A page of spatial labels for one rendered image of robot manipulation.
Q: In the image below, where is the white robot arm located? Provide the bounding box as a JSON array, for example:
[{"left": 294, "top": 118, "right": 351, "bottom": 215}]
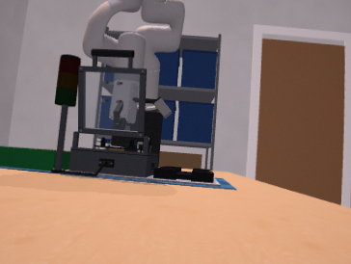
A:
[{"left": 82, "top": 0, "right": 185, "bottom": 119}]

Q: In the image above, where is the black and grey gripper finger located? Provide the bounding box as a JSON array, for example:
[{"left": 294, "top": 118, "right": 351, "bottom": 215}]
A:
[
  {"left": 111, "top": 136, "right": 125, "bottom": 146},
  {"left": 121, "top": 137, "right": 132, "bottom": 147}
]

